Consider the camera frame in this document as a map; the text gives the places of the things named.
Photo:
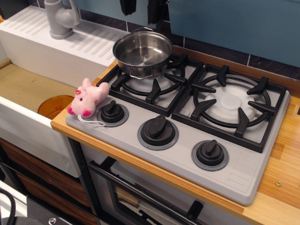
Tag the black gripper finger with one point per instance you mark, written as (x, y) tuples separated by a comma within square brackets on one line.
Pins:
[(156, 10), (128, 7)]

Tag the stainless steel pan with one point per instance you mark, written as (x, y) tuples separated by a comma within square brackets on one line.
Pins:
[(142, 53)]

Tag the black left stove knob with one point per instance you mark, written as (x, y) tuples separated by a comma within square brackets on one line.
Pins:
[(113, 114)]

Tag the black stove knob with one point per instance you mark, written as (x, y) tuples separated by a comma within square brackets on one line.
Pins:
[(158, 133), (113, 114), (210, 155)]

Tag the black middle stove knob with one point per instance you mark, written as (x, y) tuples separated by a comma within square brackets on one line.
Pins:
[(158, 133)]

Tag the grey toy stove top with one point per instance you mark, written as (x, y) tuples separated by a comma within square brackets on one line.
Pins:
[(238, 181)]

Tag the black right stove knob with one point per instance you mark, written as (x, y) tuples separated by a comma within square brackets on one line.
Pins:
[(210, 155)]

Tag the grey toy faucet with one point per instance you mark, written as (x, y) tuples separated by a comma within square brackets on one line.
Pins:
[(61, 20)]

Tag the black left burner grate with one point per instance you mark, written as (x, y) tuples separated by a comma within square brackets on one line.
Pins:
[(160, 93)]

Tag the black burner grate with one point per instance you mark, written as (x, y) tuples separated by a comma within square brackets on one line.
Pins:
[(238, 108), (160, 93)]

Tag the pink stuffed pig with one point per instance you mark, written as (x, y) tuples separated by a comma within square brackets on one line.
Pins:
[(87, 98)]

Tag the white toy sink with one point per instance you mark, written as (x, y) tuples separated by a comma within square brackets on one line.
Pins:
[(35, 67)]

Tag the orange plastic bowl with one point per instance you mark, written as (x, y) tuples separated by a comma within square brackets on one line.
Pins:
[(53, 106)]

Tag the black right burner grate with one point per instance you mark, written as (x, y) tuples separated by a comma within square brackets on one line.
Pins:
[(238, 108)]

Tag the wooden drawer cabinet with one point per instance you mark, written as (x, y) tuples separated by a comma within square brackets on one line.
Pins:
[(45, 183)]

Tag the oven door with black handle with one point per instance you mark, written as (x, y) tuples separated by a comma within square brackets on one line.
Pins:
[(139, 199)]

